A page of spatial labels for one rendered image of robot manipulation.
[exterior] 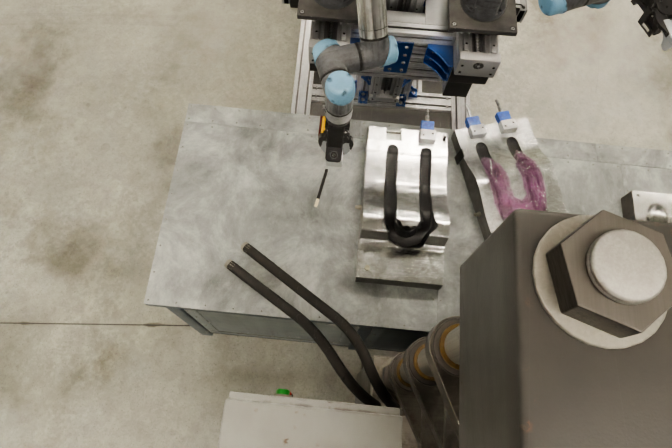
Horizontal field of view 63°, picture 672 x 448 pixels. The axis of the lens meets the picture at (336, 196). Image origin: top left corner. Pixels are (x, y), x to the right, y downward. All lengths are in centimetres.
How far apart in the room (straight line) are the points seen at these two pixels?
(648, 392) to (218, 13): 300
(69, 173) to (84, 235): 34
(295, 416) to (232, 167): 105
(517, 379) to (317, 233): 132
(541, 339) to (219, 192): 145
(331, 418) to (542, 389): 56
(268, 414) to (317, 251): 83
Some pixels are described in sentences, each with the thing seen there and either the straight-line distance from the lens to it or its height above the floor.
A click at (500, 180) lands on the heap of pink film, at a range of 176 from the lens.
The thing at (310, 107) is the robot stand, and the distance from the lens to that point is 261.
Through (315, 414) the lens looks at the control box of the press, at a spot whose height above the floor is 147.
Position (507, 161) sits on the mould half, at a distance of 186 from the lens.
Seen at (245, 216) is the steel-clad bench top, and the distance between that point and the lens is 177.
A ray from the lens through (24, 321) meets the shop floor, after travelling 279.
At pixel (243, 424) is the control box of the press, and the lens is 99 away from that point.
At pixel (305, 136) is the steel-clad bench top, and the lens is 188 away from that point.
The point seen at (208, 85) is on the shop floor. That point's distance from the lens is 299.
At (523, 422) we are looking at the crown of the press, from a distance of 47.
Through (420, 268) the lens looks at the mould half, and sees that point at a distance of 167.
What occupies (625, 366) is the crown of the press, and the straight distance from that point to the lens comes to 51.
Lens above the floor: 245
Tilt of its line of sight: 68 degrees down
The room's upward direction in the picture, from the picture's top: 6 degrees clockwise
